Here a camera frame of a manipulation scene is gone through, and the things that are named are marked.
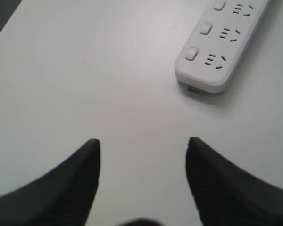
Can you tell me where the white five-outlet power strip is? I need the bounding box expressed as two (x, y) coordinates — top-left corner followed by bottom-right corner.
(175, 0), (270, 94)

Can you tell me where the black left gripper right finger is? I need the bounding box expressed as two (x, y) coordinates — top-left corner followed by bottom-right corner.
(185, 137), (283, 226)

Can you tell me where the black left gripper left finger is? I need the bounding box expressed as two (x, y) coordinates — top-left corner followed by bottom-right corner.
(0, 139), (101, 226)

